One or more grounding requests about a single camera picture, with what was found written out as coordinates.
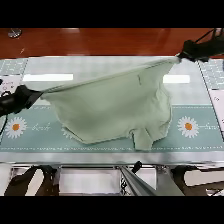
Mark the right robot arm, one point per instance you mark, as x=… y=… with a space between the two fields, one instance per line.
x=216 y=46

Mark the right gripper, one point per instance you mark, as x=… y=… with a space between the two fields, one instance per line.
x=193 y=50

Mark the silver frame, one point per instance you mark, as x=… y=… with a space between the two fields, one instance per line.
x=140 y=183

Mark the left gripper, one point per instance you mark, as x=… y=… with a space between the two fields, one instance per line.
x=28 y=96

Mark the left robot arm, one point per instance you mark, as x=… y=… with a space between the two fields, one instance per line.
x=6 y=103

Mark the pale green T-shirt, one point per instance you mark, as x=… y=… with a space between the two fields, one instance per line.
x=116 y=103

